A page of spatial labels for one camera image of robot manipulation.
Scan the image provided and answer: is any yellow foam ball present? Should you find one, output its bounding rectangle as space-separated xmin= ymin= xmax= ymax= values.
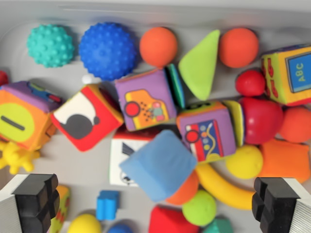
xmin=67 ymin=213 xmax=102 ymax=233
xmin=225 ymin=144 xmax=264 ymax=180

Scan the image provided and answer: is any grey plastic bin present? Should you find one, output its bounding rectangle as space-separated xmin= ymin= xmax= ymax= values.
xmin=0 ymin=0 xmax=311 ymax=233

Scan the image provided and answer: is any purple fabric cube, taxi print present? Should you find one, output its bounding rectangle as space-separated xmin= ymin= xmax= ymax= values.
xmin=114 ymin=68 xmax=178 ymax=132

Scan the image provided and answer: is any small blue wooden block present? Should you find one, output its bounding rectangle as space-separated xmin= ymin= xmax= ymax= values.
xmin=95 ymin=190 xmax=121 ymax=221

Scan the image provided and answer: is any fabric cube with ABC print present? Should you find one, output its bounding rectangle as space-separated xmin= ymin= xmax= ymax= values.
xmin=261 ymin=43 xmax=311 ymax=107

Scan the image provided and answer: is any red plush block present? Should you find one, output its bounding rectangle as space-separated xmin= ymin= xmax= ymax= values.
xmin=148 ymin=205 xmax=201 ymax=233

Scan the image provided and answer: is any blue foam ball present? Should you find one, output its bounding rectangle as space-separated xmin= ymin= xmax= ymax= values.
xmin=106 ymin=223 xmax=133 ymax=233

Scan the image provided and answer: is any orange plush block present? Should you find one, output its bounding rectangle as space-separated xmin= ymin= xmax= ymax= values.
xmin=257 ymin=138 xmax=311 ymax=184

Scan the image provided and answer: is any teal plush disc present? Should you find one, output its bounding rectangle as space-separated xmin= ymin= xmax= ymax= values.
xmin=166 ymin=63 xmax=187 ymax=109

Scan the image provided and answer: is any yellow spiky rubber toy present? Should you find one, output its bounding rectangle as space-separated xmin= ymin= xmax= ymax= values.
xmin=0 ymin=141 xmax=41 ymax=174

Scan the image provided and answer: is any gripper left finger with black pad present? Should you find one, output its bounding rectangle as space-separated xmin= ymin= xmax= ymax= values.
xmin=0 ymin=173 xmax=60 ymax=233

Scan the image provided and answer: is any small red ball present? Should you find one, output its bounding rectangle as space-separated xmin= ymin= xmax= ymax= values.
xmin=235 ymin=69 xmax=266 ymax=97

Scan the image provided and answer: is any blue bumpy ball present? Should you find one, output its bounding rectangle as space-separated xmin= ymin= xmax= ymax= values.
xmin=78 ymin=22 xmax=137 ymax=82

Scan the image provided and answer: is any teal plush shape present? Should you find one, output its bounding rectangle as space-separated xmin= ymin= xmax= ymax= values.
xmin=203 ymin=216 xmax=234 ymax=233

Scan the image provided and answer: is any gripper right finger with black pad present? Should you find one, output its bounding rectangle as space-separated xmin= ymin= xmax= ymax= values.
xmin=251 ymin=177 xmax=311 ymax=233

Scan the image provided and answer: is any white fabric cube, red edge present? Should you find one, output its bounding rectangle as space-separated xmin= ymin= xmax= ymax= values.
xmin=109 ymin=128 xmax=161 ymax=187

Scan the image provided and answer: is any green foam ball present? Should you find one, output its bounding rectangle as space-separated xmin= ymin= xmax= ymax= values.
xmin=182 ymin=189 xmax=217 ymax=228

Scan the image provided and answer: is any orange foam ball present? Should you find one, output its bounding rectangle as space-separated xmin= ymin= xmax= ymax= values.
xmin=278 ymin=106 xmax=311 ymax=143
xmin=165 ymin=170 xmax=200 ymax=206
xmin=139 ymin=26 xmax=178 ymax=68
xmin=218 ymin=27 xmax=259 ymax=68

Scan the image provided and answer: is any red fabric cube, panda print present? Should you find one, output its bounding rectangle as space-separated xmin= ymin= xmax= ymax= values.
xmin=50 ymin=83 xmax=124 ymax=152

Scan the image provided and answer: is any teal bumpy ball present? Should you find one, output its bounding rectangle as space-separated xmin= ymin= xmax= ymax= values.
xmin=26 ymin=24 xmax=75 ymax=68

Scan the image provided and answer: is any small white ball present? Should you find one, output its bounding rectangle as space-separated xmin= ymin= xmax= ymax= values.
xmin=82 ymin=74 xmax=101 ymax=84

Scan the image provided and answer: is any blue plush cube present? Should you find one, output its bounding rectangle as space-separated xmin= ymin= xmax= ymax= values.
xmin=119 ymin=129 xmax=198 ymax=202

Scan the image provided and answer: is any yellow toy banana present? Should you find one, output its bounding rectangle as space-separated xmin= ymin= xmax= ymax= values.
xmin=195 ymin=164 xmax=256 ymax=210

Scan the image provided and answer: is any orange fabric cube, green circle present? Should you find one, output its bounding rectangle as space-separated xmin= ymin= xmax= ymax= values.
xmin=0 ymin=81 xmax=63 ymax=151

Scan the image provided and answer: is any purple fabric cube, train print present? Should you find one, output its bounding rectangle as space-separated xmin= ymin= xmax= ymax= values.
xmin=176 ymin=100 xmax=245 ymax=163

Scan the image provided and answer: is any green plush cone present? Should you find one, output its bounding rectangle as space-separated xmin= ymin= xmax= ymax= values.
xmin=178 ymin=29 xmax=221 ymax=100

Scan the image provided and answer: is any orange green patterned fabric cube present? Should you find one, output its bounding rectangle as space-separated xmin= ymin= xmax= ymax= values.
xmin=50 ymin=184 xmax=71 ymax=233

